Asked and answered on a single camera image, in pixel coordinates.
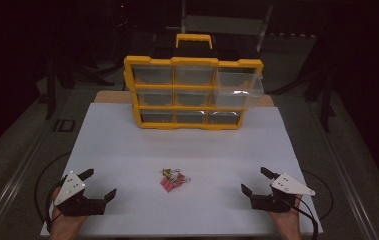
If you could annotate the pink binder clip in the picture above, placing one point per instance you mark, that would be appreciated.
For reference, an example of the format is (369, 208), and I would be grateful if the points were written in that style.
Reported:
(167, 185)
(179, 180)

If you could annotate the black tripod stand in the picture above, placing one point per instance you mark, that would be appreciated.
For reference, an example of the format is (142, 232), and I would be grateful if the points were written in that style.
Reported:
(325, 100)
(51, 86)

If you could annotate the yellow black drawer organizer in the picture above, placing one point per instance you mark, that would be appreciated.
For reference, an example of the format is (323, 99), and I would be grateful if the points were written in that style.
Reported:
(193, 61)

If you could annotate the person's right hand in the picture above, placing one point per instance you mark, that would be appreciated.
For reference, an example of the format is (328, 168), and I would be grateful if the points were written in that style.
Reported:
(288, 225)

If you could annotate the grid of small clear drawers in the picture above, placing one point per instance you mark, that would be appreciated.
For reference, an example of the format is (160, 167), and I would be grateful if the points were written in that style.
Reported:
(153, 75)

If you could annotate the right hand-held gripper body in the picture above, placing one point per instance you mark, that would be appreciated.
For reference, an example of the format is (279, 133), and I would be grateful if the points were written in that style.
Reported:
(287, 186)

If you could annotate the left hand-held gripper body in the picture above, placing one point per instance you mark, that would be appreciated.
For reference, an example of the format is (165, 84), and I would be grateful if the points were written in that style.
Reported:
(73, 188)

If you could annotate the gold binder clip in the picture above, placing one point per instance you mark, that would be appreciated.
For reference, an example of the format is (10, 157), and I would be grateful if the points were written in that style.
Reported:
(167, 172)

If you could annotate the clear plastic drawer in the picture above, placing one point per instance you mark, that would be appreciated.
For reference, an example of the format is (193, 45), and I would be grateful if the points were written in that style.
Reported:
(240, 90)

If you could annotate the white board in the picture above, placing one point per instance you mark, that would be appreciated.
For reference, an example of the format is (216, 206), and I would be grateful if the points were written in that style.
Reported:
(183, 153)

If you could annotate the grey metal stand frame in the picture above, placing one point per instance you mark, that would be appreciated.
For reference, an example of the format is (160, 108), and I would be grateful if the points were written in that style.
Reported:
(223, 25)

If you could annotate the person's left hand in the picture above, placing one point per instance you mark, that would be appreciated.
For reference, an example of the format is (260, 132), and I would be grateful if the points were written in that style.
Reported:
(65, 226)

